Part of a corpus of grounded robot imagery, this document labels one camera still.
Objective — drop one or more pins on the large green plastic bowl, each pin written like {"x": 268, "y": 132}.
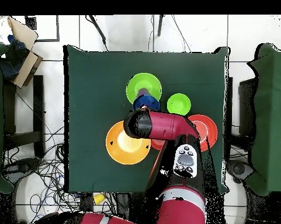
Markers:
{"x": 143, "y": 80}

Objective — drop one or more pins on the small green plastic bowl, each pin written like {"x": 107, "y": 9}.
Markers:
{"x": 178, "y": 105}

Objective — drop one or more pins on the black pole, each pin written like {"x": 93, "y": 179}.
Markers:
{"x": 160, "y": 25}

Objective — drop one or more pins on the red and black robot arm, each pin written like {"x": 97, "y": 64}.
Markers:
{"x": 168, "y": 126}

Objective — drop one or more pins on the dark blue plastic bowl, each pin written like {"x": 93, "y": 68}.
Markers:
{"x": 146, "y": 102}

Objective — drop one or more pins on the black chair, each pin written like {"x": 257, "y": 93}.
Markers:
{"x": 247, "y": 107}

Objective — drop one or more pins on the grey chair base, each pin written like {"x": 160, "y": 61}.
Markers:
{"x": 239, "y": 169}

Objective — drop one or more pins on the cardboard box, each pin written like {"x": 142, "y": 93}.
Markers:
{"x": 25, "y": 67}

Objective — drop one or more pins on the small red plastic bowl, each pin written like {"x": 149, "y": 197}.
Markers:
{"x": 157, "y": 144}

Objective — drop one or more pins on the purple plastic cup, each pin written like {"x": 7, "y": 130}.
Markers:
{"x": 143, "y": 92}

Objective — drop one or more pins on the black chair base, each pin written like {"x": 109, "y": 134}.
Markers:
{"x": 21, "y": 168}

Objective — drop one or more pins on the dark green table cloth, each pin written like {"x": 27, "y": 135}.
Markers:
{"x": 95, "y": 81}

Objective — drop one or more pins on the large orange plastic bowl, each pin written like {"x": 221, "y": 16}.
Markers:
{"x": 128, "y": 149}

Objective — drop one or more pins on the large red plastic bowl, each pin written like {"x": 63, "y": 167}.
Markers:
{"x": 208, "y": 130}

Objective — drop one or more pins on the yellow plastic cup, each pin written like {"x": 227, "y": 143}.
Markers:
{"x": 98, "y": 198}

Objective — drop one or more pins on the blue cloth bundle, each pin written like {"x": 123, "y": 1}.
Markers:
{"x": 12, "y": 60}

